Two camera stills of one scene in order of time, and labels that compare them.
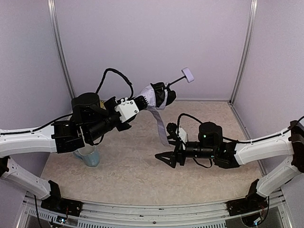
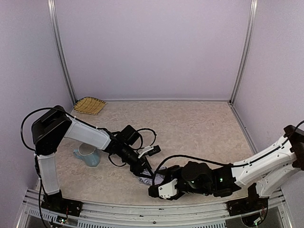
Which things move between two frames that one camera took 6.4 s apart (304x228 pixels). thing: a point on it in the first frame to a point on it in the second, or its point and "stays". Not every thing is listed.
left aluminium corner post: (53, 19) stays
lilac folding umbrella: (159, 95) to (158, 178)
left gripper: (143, 102) to (138, 169)
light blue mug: (89, 154) stays
